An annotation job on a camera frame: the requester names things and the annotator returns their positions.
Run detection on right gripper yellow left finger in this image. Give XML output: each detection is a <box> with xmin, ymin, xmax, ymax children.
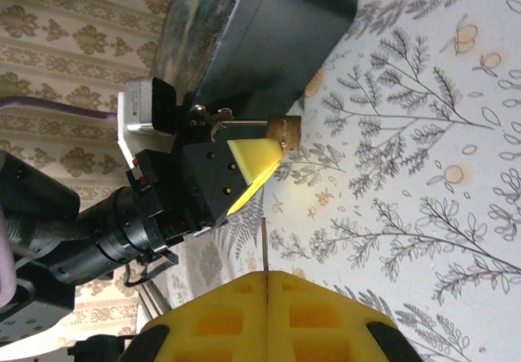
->
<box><xmin>140</xmin><ymin>271</ymin><xmax>268</xmax><ymax>362</ymax></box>

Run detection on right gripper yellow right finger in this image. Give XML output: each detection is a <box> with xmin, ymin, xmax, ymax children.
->
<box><xmin>266</xmin><ymin>271</ymin><xmax>425</xmax><ymax>362</ymax></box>

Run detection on small brass padlock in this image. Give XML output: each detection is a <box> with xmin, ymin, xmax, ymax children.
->
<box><xmin>210</xmin><ymin>114</ymin><xmax>303</xmax><ymax>156</ymax></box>

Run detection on dark starry night print box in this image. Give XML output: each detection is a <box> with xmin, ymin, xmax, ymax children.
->
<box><xmin>153</xmin><ymin>0</ymin><xmax>359</xmax><ymax>113</ymax></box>

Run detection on floral white table mat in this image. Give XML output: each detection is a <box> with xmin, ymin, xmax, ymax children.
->
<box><xmin>162</xmin><ymin>0</ymin><xmax>521</xmax><ymax>362</ymax></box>

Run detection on aluminium left side rail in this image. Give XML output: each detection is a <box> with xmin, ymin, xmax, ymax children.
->
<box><xmin>136</xmin><ymin>280</ymin><xmax>174</xmax><ymax>323</ymax></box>

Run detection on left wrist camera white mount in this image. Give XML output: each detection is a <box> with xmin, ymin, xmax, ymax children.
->
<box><xmin>116</xmin><ymin>76</ymin><xmax>179</xmax><ymax>164</ymax></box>

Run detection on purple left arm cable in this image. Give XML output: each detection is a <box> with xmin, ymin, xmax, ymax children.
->
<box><xmin>0</xmin><ymin>95</ymin><xmax>120</xmax><ymax>125</ymax></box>

